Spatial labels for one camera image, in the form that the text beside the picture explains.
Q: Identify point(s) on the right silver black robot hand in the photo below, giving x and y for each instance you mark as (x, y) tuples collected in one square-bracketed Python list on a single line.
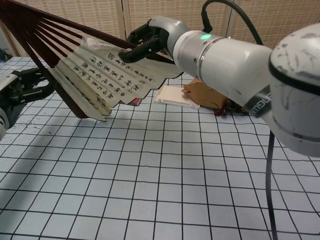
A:
[(167, 28)]

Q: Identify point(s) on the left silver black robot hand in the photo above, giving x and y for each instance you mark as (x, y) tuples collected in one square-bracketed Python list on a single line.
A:
[(22, 87)]

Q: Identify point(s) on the paper folding fan red ribs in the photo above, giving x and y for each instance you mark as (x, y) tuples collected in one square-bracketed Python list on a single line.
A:
[(100, 75)]

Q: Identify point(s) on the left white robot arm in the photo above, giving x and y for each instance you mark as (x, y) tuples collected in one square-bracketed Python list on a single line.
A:
[(1, 127)]

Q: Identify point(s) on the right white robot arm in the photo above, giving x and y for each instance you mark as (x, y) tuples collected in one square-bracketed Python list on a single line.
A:
[(237, 62)]

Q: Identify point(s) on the woven bamboo screen panel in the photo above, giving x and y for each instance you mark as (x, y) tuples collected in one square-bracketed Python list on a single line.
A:
[(275, 15), (175, 10), (87, 15)]

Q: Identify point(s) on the dark green plant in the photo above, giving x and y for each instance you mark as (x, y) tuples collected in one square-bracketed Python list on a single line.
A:
[(3, 53)]

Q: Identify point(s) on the white plastic tray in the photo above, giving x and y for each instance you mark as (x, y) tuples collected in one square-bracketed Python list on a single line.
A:
[(172, 96)]

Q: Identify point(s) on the brown cardboard box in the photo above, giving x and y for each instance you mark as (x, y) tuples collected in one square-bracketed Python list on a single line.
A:
[(200, 95)]

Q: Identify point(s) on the red ink pad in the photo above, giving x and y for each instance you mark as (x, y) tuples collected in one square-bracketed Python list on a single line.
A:
[(136, 101)]

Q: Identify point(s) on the white grid tablecloth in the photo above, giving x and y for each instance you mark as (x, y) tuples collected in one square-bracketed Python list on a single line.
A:
[(125, 175)]

